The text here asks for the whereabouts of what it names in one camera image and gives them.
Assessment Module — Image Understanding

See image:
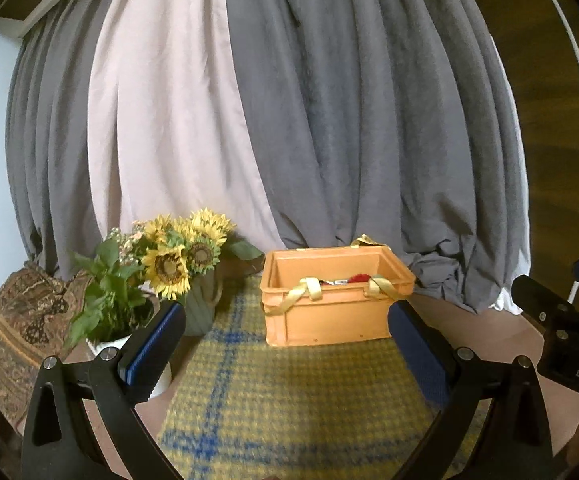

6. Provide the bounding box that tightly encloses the red plush strawberry toy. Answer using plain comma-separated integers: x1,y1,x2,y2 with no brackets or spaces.
347,273,371,284

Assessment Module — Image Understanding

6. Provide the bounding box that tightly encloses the Mickey Mouse plush toy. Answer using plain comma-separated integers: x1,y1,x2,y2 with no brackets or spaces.
319,278,349,286

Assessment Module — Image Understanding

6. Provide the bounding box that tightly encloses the white plant pot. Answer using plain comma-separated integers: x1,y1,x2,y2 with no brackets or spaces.
87,328,177,403

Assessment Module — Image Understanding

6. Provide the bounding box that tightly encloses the patterned brown rug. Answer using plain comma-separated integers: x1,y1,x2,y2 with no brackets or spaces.
0,262,90,434

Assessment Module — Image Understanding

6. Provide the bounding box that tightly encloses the green potted plant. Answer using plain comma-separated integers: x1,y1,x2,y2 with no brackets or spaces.
66,237,154,346

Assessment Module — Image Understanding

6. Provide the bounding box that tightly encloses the yellow blue plaid mat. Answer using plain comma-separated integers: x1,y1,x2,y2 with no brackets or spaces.
157,276,438,479

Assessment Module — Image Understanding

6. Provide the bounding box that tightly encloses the grey ribbed vase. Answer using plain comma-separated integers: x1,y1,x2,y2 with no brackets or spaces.
183,270,224,337

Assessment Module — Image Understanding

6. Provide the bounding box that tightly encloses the artificial sunflower bouquet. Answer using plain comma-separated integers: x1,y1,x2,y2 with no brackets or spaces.
107,208,262,300

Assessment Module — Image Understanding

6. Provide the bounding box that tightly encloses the orange plastic storage crate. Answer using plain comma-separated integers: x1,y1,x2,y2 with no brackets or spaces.
260,244,415,348

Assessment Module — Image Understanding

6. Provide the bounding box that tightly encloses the grey curtain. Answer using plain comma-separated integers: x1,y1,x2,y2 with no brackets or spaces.
5,0,530,313

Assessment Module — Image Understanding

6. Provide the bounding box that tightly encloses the white sheer curtain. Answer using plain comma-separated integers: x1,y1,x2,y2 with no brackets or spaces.
87,0,283,252

